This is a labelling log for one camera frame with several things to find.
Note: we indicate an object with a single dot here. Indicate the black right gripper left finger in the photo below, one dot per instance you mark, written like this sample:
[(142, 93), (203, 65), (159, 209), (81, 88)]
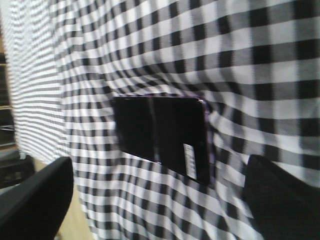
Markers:
[(36, 208)]

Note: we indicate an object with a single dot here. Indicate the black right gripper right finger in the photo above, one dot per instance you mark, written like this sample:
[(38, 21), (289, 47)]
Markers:
[(283, 207)]

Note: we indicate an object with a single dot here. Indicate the black smartphone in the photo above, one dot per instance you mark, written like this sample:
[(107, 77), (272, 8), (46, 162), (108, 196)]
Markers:
[(171, 131)]

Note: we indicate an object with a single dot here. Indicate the black white checkered bedsheet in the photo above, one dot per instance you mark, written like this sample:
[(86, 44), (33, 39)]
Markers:
[(255, 62)]

